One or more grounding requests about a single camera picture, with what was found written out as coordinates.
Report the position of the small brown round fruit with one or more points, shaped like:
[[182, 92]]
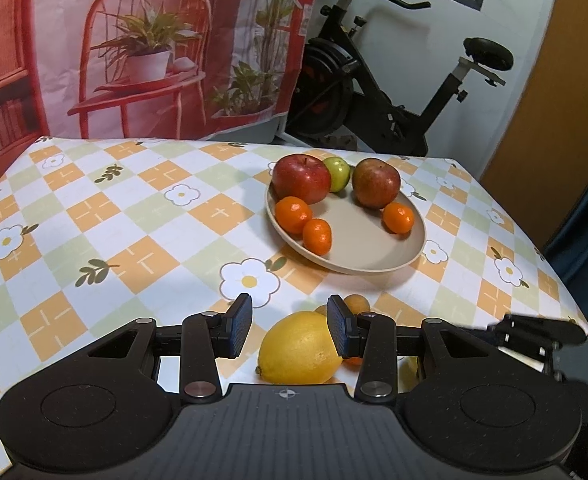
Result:
[[359, 304]]

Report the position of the black exercise bike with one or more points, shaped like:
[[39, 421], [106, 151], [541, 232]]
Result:
[[364, 110]]

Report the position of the small green fruit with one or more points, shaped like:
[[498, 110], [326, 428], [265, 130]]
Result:
[[338, 172]]

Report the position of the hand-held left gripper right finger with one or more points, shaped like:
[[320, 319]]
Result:
[[338, 327]]

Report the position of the dull reddish-brown apple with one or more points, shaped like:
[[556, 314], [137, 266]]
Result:
[[374, 182]]

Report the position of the checkered floral tablecloth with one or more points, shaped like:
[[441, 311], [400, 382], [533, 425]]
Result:
[[124, 220]]

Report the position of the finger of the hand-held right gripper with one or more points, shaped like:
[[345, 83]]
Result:
[[549, 330]]

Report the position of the printed red chair backdrop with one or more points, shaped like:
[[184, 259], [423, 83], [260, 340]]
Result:
[[59, 35]]

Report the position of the white rolling stand base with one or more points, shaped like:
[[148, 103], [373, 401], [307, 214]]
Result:
[[254, 127]]

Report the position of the beige round plate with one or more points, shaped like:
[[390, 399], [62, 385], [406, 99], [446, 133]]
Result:
[[359, 245]]

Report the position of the brown sandal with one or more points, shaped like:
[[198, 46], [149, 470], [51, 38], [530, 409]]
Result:
[[341, 142]]

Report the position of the yellow lemon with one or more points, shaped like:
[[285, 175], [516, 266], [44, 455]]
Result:
[[408, 372], [294, 350]]

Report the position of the orange wooden door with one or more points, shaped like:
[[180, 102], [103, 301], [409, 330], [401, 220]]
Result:
[[549, 135]]

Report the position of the bright red apple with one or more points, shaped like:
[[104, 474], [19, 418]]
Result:
[[299, 177]]

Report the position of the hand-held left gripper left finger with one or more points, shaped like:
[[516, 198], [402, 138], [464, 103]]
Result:
[[239, 325]]

